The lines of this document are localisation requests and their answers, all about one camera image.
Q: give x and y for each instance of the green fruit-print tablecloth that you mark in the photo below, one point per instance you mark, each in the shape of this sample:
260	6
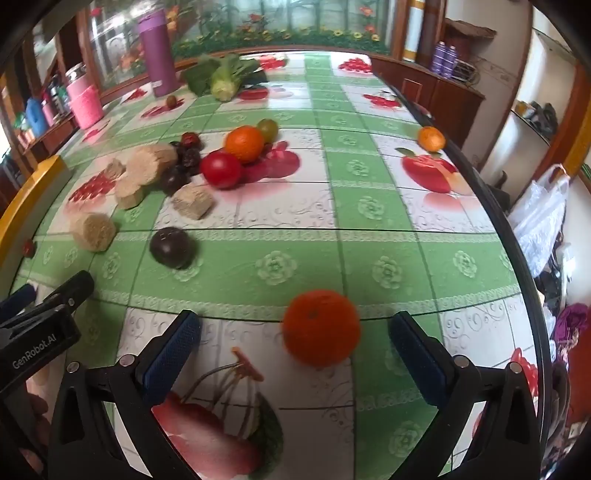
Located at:
369	240

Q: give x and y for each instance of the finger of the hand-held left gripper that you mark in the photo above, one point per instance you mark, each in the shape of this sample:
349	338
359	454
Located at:
69	290
18	300

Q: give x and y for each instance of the green bok choy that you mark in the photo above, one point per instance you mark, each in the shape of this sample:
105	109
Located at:
226	76

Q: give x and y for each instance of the purple thermos bottle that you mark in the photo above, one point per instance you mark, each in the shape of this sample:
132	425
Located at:
159	50

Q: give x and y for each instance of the blue plastic jug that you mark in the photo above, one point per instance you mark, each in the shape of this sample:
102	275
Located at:
34	115

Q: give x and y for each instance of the yellow-rimmed white tray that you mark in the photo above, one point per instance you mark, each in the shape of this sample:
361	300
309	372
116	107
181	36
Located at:
27	198

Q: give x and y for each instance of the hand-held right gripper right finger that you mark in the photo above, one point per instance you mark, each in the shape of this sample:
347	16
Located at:
418	355

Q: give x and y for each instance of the pink bottle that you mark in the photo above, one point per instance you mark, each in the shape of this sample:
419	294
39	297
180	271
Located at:
48	108

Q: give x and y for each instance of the small pale orange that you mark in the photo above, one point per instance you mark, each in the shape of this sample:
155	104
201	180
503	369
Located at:
431	138

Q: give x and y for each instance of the purple cloth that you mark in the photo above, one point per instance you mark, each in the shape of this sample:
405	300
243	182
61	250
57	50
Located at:
572	323

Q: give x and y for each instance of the person's left hand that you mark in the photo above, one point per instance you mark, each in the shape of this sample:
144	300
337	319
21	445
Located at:
37	420

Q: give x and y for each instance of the pink crocheted jar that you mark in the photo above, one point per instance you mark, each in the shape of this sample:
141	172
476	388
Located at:
83	99

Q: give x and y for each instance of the dark purple plum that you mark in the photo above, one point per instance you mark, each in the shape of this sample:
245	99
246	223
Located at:
173	181
171	248

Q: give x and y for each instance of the purple metal bottle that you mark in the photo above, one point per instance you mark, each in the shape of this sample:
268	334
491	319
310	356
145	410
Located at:
451	59
437	56

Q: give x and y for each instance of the red tomato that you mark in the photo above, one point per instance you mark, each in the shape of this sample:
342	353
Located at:
221	170

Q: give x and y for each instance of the small brown round fruit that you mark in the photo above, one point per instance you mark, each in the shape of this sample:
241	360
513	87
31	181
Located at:
171	100

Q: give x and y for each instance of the small beige sugarcane chunk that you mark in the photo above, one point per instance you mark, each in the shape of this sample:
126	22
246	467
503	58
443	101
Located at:
113	168

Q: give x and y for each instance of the dark red wrinkled date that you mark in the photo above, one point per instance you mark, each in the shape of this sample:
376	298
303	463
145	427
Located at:
190	158

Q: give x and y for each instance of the green round fruit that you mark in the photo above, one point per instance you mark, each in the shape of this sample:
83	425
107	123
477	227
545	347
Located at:
268	129

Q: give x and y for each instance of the bright red date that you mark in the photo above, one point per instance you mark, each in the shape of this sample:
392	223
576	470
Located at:
190	139

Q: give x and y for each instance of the white plastic bag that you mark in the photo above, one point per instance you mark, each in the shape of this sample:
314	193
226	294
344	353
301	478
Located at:
540	221

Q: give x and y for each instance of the medium orange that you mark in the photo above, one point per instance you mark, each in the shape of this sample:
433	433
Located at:
244	144

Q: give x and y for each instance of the cardboard box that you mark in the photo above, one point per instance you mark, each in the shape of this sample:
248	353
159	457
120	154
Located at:
466	30

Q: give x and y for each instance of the white and gold roll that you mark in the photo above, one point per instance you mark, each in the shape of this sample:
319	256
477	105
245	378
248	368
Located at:
414	27

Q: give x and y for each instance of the round beige sugarcane chunk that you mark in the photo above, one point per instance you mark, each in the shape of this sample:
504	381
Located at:
129	193

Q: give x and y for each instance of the large orange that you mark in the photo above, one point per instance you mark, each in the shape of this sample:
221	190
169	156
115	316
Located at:
321	328

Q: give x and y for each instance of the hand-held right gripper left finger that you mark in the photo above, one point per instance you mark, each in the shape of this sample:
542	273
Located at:
173	355

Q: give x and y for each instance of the green packet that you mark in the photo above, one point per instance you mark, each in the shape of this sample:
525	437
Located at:
21	122

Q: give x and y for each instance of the small red date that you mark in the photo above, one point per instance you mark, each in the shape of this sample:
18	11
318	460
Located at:
28	248

